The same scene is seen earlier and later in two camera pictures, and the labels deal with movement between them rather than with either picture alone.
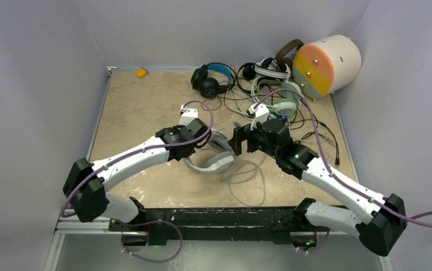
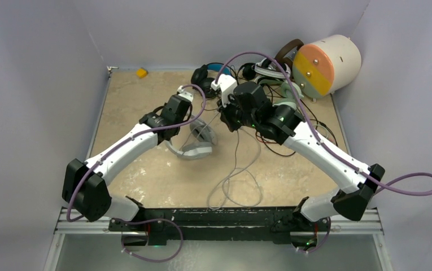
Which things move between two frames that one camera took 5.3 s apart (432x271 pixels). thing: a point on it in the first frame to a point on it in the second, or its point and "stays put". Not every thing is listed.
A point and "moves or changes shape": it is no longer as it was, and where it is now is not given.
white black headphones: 282,71 stays put
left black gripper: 178,128 to 165,105
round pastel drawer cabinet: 326,66 stays put
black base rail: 152,226 stays put
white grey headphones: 219,158 moves or changes shape
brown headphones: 279,58 stays put
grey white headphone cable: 257,166 moves or changes shape
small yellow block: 141,72 stays put
